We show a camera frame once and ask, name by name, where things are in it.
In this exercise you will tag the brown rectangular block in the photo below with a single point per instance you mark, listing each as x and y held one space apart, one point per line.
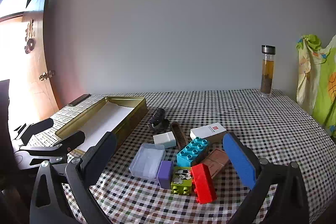
216 159

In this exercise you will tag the purple block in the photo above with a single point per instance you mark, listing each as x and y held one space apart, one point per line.
164 174

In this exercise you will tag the black remote control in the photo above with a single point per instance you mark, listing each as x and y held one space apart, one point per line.
78 100

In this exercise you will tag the glass tea bottle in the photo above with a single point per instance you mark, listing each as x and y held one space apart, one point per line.
267 74

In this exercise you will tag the gold metal tin box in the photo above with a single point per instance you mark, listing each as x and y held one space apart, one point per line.
136 111

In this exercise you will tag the green printed cloth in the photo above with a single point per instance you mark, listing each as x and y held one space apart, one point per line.
320 87

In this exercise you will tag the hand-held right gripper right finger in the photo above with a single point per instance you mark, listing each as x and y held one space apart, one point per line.
239 158

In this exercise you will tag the clear plastic box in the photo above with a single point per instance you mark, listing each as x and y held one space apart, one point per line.
145 161

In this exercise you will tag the white plug charger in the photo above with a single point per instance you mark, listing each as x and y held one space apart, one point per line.
164 139

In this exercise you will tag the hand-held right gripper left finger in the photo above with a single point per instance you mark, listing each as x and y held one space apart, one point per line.
101 153

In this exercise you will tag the green brick with football print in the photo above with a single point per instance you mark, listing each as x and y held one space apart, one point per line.
181 183

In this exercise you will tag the teal building brick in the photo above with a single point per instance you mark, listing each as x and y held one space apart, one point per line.
191 153

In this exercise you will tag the red building brick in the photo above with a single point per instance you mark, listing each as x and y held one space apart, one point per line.
203 183

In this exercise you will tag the white box with red label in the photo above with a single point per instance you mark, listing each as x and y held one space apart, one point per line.
207 130

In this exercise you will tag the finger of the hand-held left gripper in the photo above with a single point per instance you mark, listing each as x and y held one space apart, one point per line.
72 139
42 124

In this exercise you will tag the black hair clip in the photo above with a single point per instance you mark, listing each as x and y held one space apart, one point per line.
157 119

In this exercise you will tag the checkered tablecloth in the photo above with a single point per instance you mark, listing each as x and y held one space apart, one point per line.
236 113

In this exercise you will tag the wooden door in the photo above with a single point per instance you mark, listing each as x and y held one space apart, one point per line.
34 61

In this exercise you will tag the hanging door ornament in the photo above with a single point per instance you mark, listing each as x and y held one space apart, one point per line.
29 35

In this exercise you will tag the brown wooden comb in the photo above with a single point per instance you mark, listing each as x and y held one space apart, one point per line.
179 136

